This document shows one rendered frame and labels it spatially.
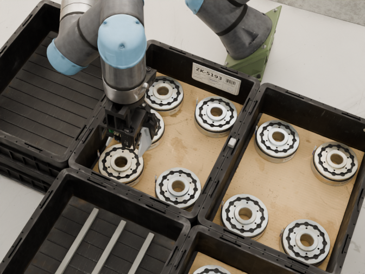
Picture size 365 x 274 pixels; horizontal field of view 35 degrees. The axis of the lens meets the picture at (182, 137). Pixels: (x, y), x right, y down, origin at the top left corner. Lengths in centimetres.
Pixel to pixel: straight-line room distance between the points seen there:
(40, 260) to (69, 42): 47
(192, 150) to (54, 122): 34
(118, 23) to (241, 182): 56
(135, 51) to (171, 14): 91
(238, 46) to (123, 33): 73
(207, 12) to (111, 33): 67
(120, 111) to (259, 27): 68
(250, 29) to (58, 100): 54
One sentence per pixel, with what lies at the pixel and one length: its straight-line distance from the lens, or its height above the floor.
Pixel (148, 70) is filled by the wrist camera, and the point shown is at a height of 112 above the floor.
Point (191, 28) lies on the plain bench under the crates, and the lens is 179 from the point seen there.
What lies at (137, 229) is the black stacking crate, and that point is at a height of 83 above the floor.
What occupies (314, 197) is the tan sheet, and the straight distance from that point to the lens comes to 137.
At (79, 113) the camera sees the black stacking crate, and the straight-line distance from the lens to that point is 145.
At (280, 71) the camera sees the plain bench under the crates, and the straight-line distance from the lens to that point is 172.
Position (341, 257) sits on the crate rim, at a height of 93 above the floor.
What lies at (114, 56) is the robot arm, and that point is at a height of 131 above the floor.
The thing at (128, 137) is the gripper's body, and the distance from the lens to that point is 108.
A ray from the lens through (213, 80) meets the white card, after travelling 144.
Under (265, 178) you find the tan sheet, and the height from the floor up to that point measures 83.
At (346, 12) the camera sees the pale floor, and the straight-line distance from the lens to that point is 297.
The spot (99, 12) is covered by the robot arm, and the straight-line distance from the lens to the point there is 102.
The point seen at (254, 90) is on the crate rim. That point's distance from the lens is 137.
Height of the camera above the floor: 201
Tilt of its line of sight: 58 degrees down
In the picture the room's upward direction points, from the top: 4 degrees clockwise
